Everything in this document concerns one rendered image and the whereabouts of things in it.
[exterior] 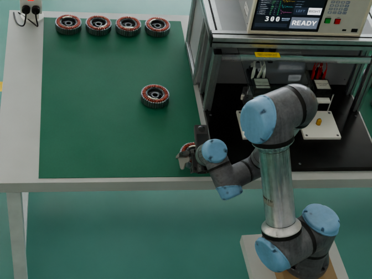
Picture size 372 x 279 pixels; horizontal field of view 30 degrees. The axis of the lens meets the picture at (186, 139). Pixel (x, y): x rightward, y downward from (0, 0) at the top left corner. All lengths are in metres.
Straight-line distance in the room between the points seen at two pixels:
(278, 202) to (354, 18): 0.94
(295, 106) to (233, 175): 0.41
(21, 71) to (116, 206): 0.86
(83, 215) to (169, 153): 0.86
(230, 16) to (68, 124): 0.73
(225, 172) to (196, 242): 1.14
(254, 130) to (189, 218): 1.55
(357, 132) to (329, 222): 0.79
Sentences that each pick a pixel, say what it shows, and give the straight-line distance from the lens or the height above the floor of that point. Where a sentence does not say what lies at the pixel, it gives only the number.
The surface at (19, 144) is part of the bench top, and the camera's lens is 2.58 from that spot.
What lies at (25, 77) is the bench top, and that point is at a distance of 2.84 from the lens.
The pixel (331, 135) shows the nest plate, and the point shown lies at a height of 0.78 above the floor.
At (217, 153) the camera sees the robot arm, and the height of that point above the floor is 1.08.
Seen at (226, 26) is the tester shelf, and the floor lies 1.11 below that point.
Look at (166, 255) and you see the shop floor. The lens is 3.20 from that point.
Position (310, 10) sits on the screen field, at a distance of 2.57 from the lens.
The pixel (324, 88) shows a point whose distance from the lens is 2.72.
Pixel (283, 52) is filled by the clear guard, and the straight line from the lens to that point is 2.60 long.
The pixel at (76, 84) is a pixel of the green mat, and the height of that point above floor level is 0.75.
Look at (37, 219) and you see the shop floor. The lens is 3.30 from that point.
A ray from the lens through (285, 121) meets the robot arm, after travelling 1.84.
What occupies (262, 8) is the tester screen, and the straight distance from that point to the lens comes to 2.51.
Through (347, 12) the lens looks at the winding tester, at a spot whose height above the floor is 1.22.
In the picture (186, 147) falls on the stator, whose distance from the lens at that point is 2.48.
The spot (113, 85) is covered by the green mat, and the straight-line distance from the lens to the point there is 2.81.
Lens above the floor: 2.59
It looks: 45 degrees down
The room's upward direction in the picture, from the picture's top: 10 degrees clockwise
